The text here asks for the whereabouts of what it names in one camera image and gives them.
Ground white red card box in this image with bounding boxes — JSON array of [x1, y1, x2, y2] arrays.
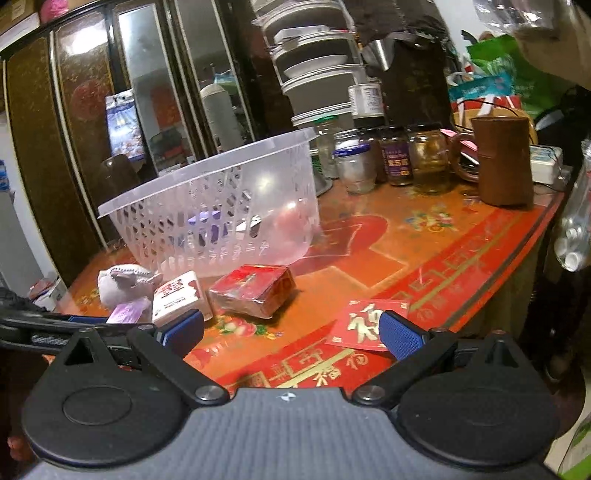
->
[[152, 271, 213, 326]]

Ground white plush toy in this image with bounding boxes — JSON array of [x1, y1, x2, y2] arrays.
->
[[97, 264, 163, 311]]

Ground purple cardboard box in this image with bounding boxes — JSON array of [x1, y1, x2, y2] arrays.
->
[[187, 208, 231, 247]]

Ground red envelope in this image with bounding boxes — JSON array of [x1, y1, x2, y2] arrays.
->
[[327, 299, 410, 352]]

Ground purple packet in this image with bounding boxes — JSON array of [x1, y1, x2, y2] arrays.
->
[[106, 297, 152, 324]]

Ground clear plastic basket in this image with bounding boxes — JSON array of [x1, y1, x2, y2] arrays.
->
[[98, 128, 320, 279]]

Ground brown thermos flask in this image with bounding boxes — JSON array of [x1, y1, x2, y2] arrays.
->
[[99, 154, 140, 200]]

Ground glass jar blue lid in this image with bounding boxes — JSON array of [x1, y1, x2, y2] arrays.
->
[[334, 144, 377, 195]]

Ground glass jar yellow contents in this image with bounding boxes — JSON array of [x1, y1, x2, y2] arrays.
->
[[407, 123, 451, 195]]

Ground jar with purple label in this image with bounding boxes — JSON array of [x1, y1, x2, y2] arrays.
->
[[380, 126, 413, 186]]

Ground brown leather cup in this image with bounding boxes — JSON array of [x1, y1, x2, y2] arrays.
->
[[449, 116, 534, 209]]

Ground blue white hanging packet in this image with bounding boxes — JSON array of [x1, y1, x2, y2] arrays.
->
[[105, 89, 145, 162]]

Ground white labelled bottle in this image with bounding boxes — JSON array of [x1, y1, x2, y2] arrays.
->
[[348, 83, 385, 119]]

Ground black bag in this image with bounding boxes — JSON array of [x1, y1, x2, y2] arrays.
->
[[361, 32, 453, 128]]

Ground tiered food storage rack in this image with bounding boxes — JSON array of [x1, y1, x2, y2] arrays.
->
[[250, 1, 368, 128]]

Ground green shopping bag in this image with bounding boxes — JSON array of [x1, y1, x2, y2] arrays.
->
[[449, 35, 574, 119]]

